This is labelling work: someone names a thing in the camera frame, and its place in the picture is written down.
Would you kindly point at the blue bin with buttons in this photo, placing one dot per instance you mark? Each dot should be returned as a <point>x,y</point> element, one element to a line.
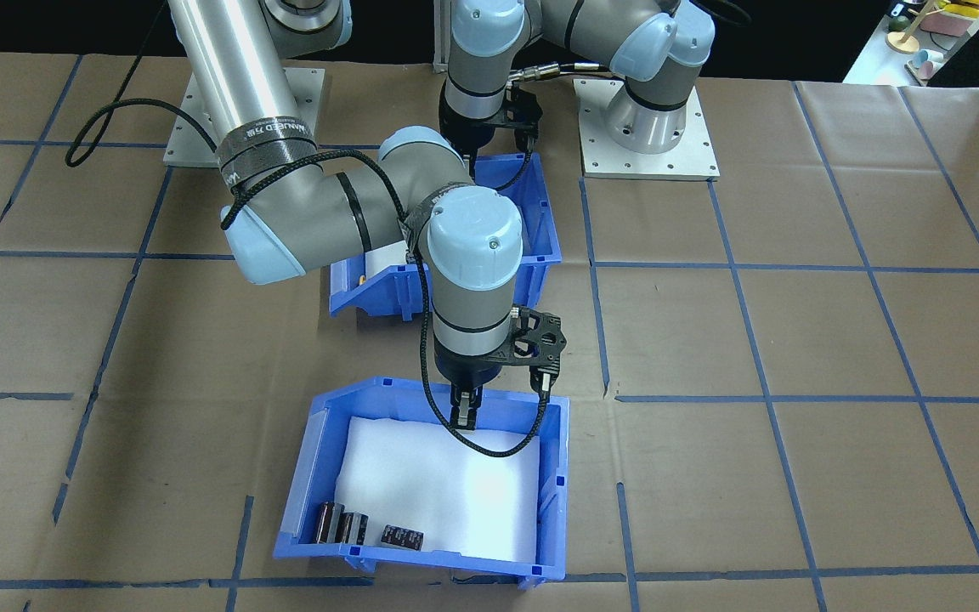
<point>540,229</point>

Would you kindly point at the blue bin with capacitors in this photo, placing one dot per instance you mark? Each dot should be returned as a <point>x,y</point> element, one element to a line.
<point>455,561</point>

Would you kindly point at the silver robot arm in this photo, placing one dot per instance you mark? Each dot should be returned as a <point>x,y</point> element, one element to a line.
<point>226,68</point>
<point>651,127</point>

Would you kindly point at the pile of push-button switches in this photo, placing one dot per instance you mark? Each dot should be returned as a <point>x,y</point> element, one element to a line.
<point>387,259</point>

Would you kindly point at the white foam under capacitors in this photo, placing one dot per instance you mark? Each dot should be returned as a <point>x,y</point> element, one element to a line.
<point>438,493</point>

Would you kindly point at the black capacitor with white print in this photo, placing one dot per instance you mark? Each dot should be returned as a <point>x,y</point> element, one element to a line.
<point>402,537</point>

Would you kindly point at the dark brown cylindrical capacitor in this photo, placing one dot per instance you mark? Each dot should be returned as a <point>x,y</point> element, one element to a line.
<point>328,523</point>
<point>353,529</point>

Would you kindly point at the white side shelf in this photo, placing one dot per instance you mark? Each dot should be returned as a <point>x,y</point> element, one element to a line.
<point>880,68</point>

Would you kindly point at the wooden peg toy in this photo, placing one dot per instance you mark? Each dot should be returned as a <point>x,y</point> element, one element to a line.
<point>904,38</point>

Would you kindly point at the light blue cup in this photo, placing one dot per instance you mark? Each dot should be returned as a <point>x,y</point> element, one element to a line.
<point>930,64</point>

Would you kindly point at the pink toy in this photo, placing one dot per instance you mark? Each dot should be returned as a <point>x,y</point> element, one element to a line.
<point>948,21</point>

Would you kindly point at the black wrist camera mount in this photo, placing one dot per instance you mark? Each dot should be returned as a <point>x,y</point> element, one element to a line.
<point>523,115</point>
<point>545,340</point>

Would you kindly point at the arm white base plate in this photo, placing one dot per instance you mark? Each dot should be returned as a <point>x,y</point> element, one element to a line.
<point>600,161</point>
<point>302,93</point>

